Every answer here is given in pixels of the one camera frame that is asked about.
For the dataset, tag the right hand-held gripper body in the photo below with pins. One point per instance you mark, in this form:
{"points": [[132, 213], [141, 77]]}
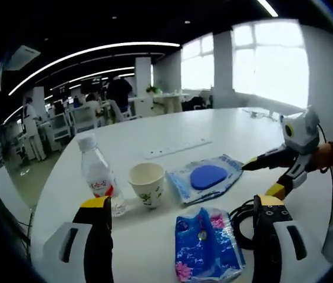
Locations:
{"points": [[301, 132]]}

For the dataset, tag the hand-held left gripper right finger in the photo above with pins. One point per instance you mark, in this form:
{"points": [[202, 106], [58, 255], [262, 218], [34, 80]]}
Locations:
{"points": [[269, 244]]}

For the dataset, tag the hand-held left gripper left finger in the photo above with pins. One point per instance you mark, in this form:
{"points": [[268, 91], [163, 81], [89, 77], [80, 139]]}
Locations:
{"points": [[98, 241]]}

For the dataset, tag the blue tissue pack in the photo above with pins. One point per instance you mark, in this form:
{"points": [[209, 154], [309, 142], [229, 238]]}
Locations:
{"points": [[207, 247]]}

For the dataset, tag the clear plastic water bottle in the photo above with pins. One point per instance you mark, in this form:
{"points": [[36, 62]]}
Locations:
{"points": [[98, 174]]}

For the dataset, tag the blue packet with round pad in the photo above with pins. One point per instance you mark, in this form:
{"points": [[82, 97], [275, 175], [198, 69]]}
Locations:
{"points": [[206, 177]]}

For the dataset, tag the white paper cup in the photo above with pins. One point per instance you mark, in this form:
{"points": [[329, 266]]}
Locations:
{"points": [[147, 185]]}

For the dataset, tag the person's right hand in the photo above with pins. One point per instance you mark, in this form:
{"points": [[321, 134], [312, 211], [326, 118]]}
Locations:
{"points": [[319, 157]]}

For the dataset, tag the white table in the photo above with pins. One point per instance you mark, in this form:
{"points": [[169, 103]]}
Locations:
{"points": [[228, 126]]}

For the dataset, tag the black office chair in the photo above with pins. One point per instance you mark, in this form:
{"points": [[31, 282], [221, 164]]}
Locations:
{"points": [[197, 103]]}

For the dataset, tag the white power strip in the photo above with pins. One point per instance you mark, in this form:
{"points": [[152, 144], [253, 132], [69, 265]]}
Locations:
{"points": [[178, 148]]}

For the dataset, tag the white desk panel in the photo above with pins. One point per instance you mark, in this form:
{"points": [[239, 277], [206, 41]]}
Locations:
{"points": [[10, 191]]}

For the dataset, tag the white mesh chair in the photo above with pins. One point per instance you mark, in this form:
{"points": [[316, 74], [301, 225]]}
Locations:
{"points": [[60, 128], [85, 119]]}

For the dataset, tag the green potted plant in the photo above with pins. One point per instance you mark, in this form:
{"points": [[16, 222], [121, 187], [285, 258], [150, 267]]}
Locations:
{"points": [[154, 89]]}

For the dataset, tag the long curved ceiling light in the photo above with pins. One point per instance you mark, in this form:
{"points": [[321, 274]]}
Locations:
{"points": [[95, 50]]}

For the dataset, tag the ceiling air conditioner vent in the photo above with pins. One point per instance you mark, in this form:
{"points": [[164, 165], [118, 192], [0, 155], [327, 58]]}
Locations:
{"points": [[23, 57]]}

